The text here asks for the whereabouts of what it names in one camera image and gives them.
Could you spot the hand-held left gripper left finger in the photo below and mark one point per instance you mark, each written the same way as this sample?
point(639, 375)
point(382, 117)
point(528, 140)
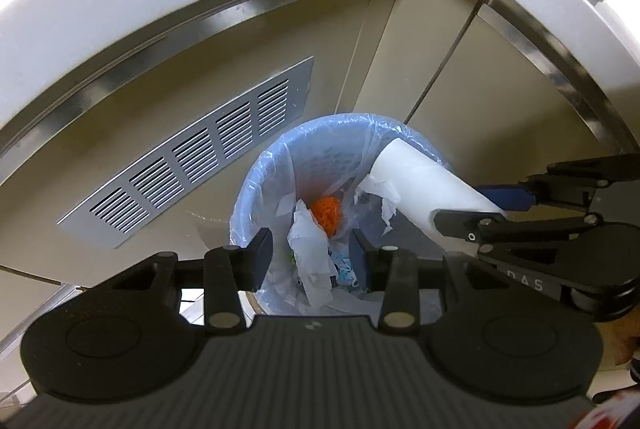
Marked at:
point(260, 259)

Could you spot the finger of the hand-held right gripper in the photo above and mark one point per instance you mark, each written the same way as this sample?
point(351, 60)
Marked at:
point(505, 196)
point(460, 221)

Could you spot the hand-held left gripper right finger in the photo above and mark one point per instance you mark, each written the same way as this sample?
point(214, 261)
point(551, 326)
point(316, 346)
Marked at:
point(367, 261)

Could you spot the blue face mask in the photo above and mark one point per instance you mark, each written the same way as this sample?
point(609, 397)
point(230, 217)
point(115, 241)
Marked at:
point(345, 271)

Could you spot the white plastic bag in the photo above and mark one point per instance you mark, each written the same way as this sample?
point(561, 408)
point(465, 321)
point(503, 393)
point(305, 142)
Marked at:
point(310, 254)

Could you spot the white paper sheet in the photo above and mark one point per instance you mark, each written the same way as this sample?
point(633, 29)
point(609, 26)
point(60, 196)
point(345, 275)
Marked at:
point(425, 179)

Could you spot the orange net ball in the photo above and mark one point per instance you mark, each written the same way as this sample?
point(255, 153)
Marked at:
point(327, 214)

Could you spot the trash bin with blue liner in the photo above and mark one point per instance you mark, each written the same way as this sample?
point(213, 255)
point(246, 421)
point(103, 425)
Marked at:
point(310, 149)

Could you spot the person's right hand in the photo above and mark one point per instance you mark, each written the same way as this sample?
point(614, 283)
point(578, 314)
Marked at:
point(630, 334)

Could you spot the metal cabinet vent grille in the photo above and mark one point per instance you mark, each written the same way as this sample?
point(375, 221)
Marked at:
point(200, 149)

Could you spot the red white printed cloth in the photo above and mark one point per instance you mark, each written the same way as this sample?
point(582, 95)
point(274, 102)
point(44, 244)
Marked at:
point(615, 411)

